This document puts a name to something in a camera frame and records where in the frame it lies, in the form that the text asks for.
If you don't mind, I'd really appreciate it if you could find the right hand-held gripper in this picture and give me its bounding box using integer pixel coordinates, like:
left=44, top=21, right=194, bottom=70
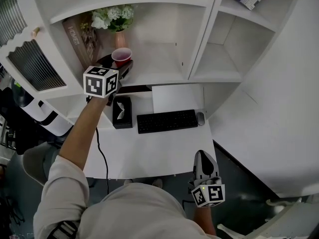
left=188, top=150, right=226, bottom=208

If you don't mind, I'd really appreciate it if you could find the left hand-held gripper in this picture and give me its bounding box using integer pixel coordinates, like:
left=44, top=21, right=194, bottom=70
left=83, top=54, right=134, bottom=107

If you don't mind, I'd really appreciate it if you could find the red plastic cup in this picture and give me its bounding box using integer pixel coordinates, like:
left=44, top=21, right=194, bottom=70
left=111, top=47, right=133, bottom=69

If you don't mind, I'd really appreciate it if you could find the white shelf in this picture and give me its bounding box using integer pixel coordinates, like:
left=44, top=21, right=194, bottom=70
left=0, top=0, right=304, bottom=134

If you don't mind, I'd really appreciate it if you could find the person's left forearm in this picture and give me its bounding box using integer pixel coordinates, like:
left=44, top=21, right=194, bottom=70
left=59, top=96, right=110, bottom=171

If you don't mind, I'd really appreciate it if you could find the person's right forearm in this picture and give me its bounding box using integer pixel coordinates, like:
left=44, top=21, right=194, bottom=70
left=193, top=205, right=217, bottom=237

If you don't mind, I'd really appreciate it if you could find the pink vase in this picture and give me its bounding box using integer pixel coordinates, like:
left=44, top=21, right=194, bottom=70
left=114, top=30, right=129, bottom=51

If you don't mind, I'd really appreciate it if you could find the brown hardcover book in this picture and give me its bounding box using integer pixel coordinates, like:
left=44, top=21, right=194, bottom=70
left=61, top=15, right=103, bottom=68

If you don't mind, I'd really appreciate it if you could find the white flower bouquet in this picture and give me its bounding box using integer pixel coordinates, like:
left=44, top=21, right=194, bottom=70
left=90, top=4, right=135, bottom=33

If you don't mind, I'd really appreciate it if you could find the black tissue box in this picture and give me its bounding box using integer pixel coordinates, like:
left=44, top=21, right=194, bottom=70
left=112, top=96, right=133, bottom=129

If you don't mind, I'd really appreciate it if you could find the black keyboard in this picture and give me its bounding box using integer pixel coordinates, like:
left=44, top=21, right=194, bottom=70
left=136, top=109, right=199, bottom=134

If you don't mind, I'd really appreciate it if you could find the person's grey shirt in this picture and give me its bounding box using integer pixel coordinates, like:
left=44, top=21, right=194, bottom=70
left=33, top=155, right=219, bottom=239

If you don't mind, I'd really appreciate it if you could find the white black striped appliance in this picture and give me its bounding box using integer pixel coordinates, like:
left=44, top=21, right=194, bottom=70
left=12, top=80, right=74, bottom=136

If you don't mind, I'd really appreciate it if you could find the white furniture piece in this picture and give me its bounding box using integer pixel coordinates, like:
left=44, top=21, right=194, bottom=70
left=216, top=194, right=319, bottom=239

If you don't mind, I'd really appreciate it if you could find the black equipment rack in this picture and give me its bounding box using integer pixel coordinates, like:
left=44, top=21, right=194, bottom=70
left=0, top=87, right=33, bottom=155

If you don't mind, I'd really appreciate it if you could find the grey chair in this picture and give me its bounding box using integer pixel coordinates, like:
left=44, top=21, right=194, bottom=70
left=22, top=143, right=61, bottom=187

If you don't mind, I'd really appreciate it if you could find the black cable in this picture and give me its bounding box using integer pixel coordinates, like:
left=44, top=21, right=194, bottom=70
left=95, top=127, right=110, bottom=195
left=182, top=199, right=195, bottom=212

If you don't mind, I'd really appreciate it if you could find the black white shoulder strap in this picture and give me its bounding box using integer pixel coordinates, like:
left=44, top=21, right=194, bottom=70
left=47, top=220, right=78, bottom=239

